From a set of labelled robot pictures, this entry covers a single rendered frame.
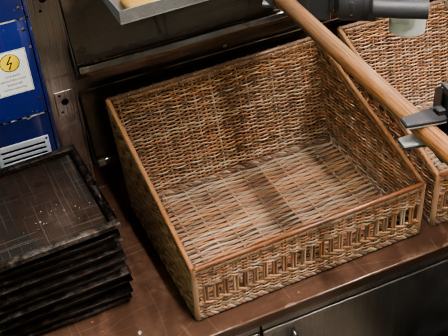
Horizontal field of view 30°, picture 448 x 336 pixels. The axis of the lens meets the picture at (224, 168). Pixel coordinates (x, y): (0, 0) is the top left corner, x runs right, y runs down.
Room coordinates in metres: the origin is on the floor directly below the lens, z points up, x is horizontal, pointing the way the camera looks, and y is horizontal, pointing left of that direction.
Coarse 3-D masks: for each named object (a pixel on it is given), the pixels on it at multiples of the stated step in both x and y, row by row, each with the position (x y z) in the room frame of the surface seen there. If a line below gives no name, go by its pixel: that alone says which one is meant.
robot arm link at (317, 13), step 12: (300, 0) 1.31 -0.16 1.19; (312, 0) 1.31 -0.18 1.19; (324, 0) 1.31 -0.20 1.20; (336, 0) 1.30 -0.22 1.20; (348, 0) 1.28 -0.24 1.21; (360, 0) 1.28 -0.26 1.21; (312, 12) 1.31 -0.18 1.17; (324, 12) 1.31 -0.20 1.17; (348, 12) 1.28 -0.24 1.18; (360, 12) 1.28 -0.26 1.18
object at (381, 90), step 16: (288, 0) 1.30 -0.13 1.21; (288, 16) 1.28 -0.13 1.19; (304, 16) 1.24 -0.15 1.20; (320, 32) 1.19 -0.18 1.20; (336, 48) 1.14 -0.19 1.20; (352, 64) 1.09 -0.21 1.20; (368, 80) 1.05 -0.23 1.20; (384, 80) 1.04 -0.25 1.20; (384, 96) 1.01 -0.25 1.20; (400, 96) 1.00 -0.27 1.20; (400, 112) 0.97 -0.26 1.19; (416, 112) 0.96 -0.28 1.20; (432, 128) 0.92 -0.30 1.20; (432, 144) 0.90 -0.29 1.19
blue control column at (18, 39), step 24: (0, 0) 1.49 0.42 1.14; (24, 0) 1.51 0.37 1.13; (24, 24) 1.50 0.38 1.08; (0, 48) 1.48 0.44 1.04; (24, 96) 1.49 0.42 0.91; (0, 120) 1.47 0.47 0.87; (24, 120) 1.49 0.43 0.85; (48, 120) 1.50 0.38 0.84; (0, 144) 1.46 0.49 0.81; (0, 168) 1.46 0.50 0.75
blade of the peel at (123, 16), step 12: (108, 0) 1.36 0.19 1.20; (120, 0) 1.39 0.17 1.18; (156, 0) 1.34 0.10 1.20; (168, 0) 1.34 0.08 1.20; (180, 0) 1.35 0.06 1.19; (192, 0) 1.36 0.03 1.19; (204, 0) 1.37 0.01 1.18; (120, 12) 1.31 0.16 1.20; (132, 12) 1.32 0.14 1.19; (144, 12) 1.33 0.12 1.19; (156, 12) 1.33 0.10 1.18
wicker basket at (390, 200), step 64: (256, 64) 1.68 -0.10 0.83; (320, 64) 1.72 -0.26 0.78; (192, 128) 1.58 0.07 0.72; (256, 128) 1.63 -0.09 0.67; (320, 128) 1.68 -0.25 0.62; (384, 128) 1.47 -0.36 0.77; (128, 192) 1.49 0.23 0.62; (192, 192) 1.51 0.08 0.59; (256, 192) 1.49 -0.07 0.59; (320, 192) 1.47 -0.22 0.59; (384, 192) 1.44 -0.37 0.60; (192, 256) 1.30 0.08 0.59; (256, 256) 1.17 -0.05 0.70; (320, 256) 1.23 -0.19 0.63
